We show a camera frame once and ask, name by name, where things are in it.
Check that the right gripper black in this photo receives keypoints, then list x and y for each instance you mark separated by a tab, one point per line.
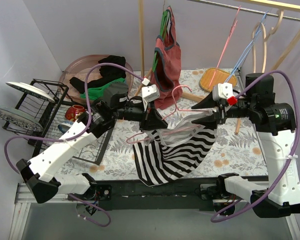
221	114

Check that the green plastic hanger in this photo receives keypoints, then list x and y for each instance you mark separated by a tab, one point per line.
163	32

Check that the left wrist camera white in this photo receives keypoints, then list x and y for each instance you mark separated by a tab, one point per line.
149	92

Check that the pink wire hanger rear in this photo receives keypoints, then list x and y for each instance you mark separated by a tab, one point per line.
231	31

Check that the black wire dish rack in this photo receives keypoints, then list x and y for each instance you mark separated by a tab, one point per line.
52	113

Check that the aluminium frame rail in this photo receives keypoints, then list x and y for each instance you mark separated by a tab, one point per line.
24	201

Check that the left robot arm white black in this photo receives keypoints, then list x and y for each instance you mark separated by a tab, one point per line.
40	173

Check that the red tank top green trim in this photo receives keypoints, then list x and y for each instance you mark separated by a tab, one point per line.
167	72

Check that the wooden clothes rack frame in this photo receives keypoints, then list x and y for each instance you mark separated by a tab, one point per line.
268	116

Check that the wooden hanger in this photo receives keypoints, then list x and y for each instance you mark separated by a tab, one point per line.
264	39

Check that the orange woven bamboo tray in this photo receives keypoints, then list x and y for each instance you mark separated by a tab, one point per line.
220	77

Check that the blue white ceramic bowl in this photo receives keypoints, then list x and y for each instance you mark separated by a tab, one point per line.
64	126

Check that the white plate dark rim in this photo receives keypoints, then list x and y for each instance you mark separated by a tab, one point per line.
30	90

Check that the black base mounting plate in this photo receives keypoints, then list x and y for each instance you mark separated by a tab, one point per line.
135	195

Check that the pink wire hanger front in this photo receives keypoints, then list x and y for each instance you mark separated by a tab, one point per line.
185	95

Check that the green garment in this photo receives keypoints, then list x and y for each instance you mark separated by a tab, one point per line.
96	88

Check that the blue patterned plate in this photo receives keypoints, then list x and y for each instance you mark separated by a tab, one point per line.
20	119

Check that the black white striped tank top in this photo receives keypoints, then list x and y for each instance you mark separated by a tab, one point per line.
170	154

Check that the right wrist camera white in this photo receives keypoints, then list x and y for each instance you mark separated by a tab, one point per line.
224	91

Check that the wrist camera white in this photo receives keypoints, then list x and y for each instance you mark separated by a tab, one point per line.
224	91
149	92

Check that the pink translucent plastic basin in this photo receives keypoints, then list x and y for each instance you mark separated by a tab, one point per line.
79	69

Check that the blue wire hanger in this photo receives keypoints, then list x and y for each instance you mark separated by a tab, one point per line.
247	50

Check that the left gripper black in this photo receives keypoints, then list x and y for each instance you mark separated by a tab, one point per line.
145	115

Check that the floral tablecloth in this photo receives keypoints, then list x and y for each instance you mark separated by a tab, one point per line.
230	153

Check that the red floral bowl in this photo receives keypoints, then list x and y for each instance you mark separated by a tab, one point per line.
73	112

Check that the pink wire hanger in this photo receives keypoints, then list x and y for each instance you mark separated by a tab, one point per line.
185	95
231	31

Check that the metal hanging rod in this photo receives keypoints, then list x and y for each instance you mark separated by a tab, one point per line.
248	10

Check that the black garment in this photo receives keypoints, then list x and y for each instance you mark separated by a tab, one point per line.
108	74

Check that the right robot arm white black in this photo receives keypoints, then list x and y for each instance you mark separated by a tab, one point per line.
282	197

